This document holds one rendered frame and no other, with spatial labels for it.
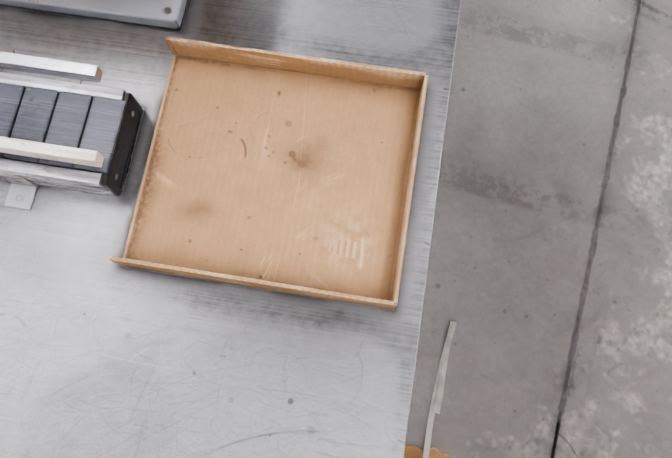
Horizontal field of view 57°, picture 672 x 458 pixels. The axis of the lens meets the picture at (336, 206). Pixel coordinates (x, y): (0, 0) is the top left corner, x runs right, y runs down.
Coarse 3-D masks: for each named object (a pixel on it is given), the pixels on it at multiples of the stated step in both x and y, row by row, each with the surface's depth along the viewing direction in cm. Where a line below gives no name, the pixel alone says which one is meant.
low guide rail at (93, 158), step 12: (0, 144) 63; (12, 144) 63; (24, 144) 63; (36, 144) 63; (48, 144) 63; (36, 156) 64; (48, 156) 63; (60, 156) 63; (72, 156) 63; (84, 156) 63; (96, 156) 63
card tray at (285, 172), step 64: (192, 64) 74; (256, 64) 73; (320, 64) 71; (192, 128) 72; (256, 128) 72; (320, 128) 72; (384, 128) 72; (192, 192) 70; (256, 192) 70; (320, 192) 70; (384, 192) 70; (128, 256) 68; (192, 256) 68; (256, 256) 68; (320, 256) 68; (384, 256) 68
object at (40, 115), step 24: (0, 96) 68; (24, 96) 68; (48, 96) 68; (72, 96) 68; (0, 120) 68; (24, 120) 68; (48, 120) 67; (72, 120) 67; (96, 120) 67; (120, 120) 67; (72, 144) 67; (96, 144) 67; (72, 168) 69; (96, 168) 66
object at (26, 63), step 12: (0, 60) 60; (12, 60) 60; (24, 60) 60; (36, 60) 60; (48, 60) 60; (60, 60) 60; (36, 72) 61; (48, 72) 61; (60, 72) 60; (72, 72) 60; (84, 72) 60; (96, 72) 60
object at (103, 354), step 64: (192, 0) 77; (256, 0) 77; (320, 0) 76; (384, 0) 76; (448, 0) 76; (128, 64) 75; (384, 64) 74; (448, 64) 74; (0, 192) 71; (64, 192) 71; (128, 192) 70; (0, 256) 69; (64, 256) 69; (0, 320) 67; (64, 320) 67; (128, 320) 67; (192, 320) 67; (256, 320) 67; (320, 320) 66; (384, 320) 66; (0, 384) 65; (64, 384) 65; (128, 384) 65; (192, 384) 65; (256, 384) 65; (320, 384) 65; (384, 384) 65; (0, 448) 64; (64, 448) 64; (128, 448) 63; (192, 448) 63; (256, 448) 63; (320, 448) 63; (384, 448) 63
